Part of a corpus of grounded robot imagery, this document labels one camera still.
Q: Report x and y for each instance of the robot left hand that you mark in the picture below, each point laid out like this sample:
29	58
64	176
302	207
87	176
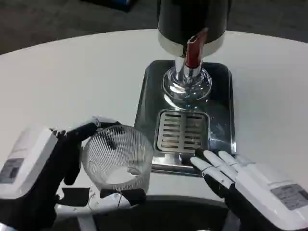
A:
31	183

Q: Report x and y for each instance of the clear ribbed glass cup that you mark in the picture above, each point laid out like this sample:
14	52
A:
120	166

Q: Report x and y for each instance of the steel slotted drain grid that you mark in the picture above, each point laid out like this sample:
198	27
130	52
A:
181	131

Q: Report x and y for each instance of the steel drip tray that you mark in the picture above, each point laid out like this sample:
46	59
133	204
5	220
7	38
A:
221	115

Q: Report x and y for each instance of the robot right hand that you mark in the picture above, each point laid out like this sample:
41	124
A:
260	192

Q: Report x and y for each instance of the black drink dispenser chrome base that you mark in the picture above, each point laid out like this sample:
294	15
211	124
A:
173	19

